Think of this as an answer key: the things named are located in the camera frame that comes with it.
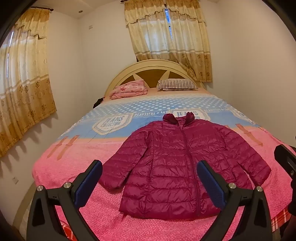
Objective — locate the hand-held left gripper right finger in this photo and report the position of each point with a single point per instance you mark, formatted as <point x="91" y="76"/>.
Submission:
<point x="212" y="185"/>

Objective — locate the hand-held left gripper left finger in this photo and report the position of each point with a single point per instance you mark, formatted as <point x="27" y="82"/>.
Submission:
<point x="89" y="183"/>

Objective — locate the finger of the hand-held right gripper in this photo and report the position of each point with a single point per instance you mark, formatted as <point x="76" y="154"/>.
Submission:
<point x="285" y="160"/>

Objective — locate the magenta quilted puffer jacket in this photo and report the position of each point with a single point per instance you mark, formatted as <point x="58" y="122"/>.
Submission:
<point x="175" y="162"/>

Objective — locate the pink and blue printed blanket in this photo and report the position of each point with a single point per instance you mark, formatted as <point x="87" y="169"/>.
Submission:
<point x="78" y="157"/>

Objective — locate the red plaid bed sheet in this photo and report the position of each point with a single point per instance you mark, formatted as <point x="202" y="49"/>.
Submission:
<point x="281" y="220"/>

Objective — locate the black item beside bed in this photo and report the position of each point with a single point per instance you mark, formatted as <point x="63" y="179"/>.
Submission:
<point x="98" y="102"/>

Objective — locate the folded pink floral blanket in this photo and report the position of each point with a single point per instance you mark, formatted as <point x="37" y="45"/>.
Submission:
<point x="129" y="89"/>

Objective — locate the striped pillow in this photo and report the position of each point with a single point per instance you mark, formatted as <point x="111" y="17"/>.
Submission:
<point x="177" y="84"/>

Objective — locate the beige patterned window curtain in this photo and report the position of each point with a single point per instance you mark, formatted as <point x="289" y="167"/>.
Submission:
<point x="23" y="88"/>
<point x="171" y="44"/>

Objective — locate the cream wooden bed headboard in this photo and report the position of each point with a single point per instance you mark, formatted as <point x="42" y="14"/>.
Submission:
<point x="148" y="73"/>

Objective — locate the window pane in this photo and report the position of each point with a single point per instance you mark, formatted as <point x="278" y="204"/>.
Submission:
<point x="168" y="20"/>

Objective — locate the dark curtain rod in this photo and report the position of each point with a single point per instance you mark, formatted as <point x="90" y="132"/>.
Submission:
<point x="42" y="8"/>

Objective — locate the white wall socket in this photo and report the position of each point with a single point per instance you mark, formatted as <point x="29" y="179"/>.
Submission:
<point x="15" y="179"/>

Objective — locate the white wall vent plate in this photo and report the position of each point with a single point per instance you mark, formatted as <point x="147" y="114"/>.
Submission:
<point x="90" y="26"/>

